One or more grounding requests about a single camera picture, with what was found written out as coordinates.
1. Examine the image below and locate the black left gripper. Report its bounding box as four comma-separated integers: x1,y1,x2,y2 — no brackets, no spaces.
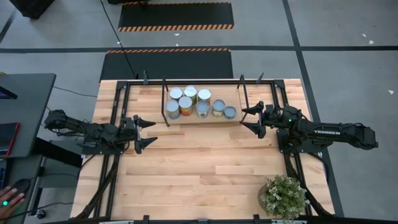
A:
123,114,159,155

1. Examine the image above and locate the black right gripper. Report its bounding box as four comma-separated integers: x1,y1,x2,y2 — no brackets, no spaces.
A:
241,101,282,139

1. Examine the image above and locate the teal tuna fish can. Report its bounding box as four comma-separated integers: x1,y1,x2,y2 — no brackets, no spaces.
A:
223,106,238,120

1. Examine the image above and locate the cream and blue food can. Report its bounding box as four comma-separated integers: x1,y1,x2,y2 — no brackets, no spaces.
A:
165,99,180,120

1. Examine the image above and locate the silver-lidded food can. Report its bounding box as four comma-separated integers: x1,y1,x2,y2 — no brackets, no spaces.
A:
169,87,183,101

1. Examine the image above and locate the white mixed vegetables can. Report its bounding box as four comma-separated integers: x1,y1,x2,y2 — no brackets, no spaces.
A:
195,101,210,119

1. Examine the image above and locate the orange pineapple can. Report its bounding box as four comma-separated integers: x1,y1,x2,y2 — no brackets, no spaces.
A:
197,88,212,105

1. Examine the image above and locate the white-lidded food can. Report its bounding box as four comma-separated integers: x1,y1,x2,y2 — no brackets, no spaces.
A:
183,85,198,103

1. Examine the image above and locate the potted green plant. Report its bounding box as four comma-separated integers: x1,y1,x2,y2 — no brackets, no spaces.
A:
257,174,311,222

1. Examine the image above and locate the black desk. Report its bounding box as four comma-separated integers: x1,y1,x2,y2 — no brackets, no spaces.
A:
0,73,57,159

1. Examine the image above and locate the dark side table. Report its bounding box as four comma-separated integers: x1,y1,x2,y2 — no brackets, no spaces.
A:
0,154,44,224

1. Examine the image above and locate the black computer mouse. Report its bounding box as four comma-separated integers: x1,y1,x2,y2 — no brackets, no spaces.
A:
9,177,32,195

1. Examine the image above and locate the dark tablet with red edge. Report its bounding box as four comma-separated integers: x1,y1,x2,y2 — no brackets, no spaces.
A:
0,121,20,156

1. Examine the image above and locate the dark screen device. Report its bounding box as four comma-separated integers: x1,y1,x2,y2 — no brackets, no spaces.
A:
0,85,19,100

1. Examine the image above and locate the person's hand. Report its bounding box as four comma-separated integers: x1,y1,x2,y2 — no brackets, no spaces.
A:
0,185,26,221

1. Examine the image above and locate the black cabinet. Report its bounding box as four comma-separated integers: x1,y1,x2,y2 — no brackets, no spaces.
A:
9,0,57,19

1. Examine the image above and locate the wooden shelf with black frame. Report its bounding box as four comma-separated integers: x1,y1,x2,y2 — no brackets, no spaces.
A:
160,74,251,128

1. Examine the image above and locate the black metal rig frame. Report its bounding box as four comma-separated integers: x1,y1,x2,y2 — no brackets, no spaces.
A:
70,78,336,224

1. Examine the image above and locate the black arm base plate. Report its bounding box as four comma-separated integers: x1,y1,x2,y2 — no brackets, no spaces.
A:
81,130,127,156
277,129,334,154

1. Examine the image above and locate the black hanging cable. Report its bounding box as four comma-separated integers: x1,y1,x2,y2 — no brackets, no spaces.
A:
99,0,138,78

